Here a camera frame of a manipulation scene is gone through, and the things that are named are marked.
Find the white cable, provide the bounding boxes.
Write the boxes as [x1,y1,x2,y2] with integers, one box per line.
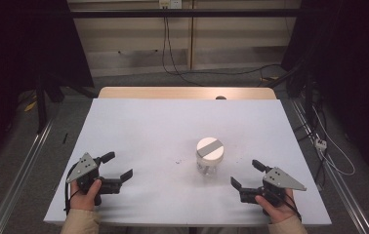
[312,105,356,176]

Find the dark curtain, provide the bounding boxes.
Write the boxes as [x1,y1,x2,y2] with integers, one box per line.
[281,0,369,189]
[0,0,95,170]

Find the clear jar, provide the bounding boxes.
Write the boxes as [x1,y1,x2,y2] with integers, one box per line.
[195,157,221,177]

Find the black stand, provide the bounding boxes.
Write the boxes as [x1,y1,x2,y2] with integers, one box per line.
[265,61,323,131]
[34,71,98,135]

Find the white power strip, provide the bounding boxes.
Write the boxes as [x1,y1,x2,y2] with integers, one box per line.
[314,138,328,152]

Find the white table board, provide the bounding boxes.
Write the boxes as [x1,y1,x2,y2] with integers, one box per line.
[43,97,333,227]

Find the person's left hand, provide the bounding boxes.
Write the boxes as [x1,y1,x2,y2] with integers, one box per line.
[69,178,103,213]

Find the black floor cables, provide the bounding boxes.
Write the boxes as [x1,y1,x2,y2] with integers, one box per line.
[298,100,329,183]

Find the person's right hand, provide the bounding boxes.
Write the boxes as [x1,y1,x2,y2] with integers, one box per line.
[254,189,300,225]

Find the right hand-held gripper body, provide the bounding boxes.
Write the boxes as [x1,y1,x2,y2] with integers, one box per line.
[239,166,308,207]

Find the right hand-held gripper black cable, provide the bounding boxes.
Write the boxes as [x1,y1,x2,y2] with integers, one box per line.
[269,190,303,222]

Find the white wall socket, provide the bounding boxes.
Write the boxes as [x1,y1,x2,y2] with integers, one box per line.
[158,0,183,10]

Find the black horizontal bar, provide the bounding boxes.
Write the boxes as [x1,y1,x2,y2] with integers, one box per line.
[69,9,304,19]

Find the wooden table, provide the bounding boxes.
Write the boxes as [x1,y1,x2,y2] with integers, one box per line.
[98,86,277,100]

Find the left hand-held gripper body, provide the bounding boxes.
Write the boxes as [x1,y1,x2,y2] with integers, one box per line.
[65,152,122,207]

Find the yellow floor tape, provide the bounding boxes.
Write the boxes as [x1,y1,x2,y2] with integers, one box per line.
[23,100,38,113]

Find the aluminium floor rail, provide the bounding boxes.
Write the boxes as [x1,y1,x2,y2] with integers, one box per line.
[289,98,369,234]
[0,116,55,234]

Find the hand-held gripper black cable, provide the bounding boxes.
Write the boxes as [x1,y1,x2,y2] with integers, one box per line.
[63,162,83,215]
[269,190,303,222]

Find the black wall cable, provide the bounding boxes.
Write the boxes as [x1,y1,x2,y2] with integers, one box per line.
[166,16,283,76]
[161,16,205,87]

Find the left hand-held gripper black cable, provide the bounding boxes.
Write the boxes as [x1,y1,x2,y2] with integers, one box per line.
[63,162,83,215]

